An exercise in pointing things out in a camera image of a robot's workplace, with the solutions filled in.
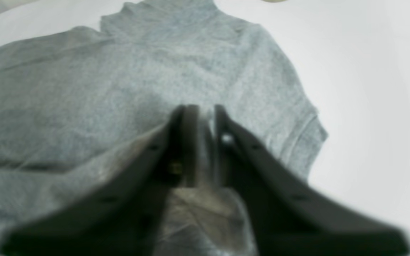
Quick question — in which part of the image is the grey t-shirt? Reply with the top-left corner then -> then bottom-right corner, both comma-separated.
0,0 -> 328,237

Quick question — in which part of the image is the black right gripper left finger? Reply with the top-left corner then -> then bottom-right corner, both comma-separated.
0,105 -> 199,256

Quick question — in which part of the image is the beige table grommet left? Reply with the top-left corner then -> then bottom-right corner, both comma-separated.
263,0 -> 287,3

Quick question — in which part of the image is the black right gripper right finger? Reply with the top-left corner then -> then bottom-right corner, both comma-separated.
215,105 -> 410,256

